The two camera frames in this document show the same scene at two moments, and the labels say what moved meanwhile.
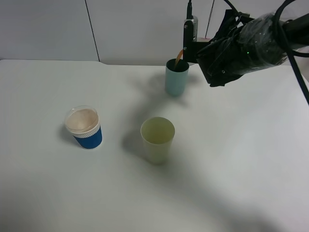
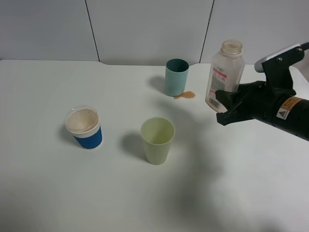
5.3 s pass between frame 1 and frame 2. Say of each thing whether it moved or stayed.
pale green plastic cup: stayed
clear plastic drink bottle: moved
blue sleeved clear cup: stayed
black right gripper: moved
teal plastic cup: stayed
